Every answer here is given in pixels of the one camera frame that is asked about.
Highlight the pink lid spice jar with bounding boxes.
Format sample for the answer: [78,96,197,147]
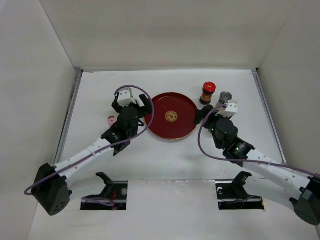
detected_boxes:
[107,116,117,126]

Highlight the red lid sauce jar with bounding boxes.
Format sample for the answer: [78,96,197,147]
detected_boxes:
[199,81,217,105]

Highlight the clear top pepper grinder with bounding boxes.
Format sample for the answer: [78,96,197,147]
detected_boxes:
[215,91,233,107]

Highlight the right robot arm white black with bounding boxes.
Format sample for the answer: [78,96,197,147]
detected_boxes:
[194,103,320,226]

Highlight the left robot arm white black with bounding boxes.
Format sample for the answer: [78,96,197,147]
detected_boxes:
[31,89,154,216]

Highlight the red round lacquer tray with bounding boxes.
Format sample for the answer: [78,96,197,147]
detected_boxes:
[144,92,198,140]

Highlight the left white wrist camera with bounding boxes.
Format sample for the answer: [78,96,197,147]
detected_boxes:
[117,88,136,107]

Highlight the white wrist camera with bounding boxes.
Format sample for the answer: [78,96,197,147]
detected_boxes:
[216,100,238,119]
[117,88,136,107]

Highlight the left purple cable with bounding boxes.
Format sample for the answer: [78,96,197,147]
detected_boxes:
[23,85,155,196]

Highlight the purple cable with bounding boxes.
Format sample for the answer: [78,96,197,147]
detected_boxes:
[23,85,155,196]
[197,103,320,178]

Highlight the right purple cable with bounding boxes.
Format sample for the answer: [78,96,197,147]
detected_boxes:
[197,103,320,178]

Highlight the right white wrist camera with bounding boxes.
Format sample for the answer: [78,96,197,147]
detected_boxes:
[216,100,238,119]

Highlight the metal table edge rail left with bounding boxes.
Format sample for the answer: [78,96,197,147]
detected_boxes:
[53,67,84,164]

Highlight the metal table edge rail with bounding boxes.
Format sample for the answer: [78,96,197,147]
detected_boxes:
[53,67,84,164]
[251,68,287,165]

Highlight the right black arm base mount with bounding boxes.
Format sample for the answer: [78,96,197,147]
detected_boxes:
[215,171,265,211]

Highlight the metal table edge rail right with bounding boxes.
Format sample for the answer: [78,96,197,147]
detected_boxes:
[251,68,287,165]

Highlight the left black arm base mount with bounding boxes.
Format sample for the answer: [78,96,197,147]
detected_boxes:
[80,172,129,211]

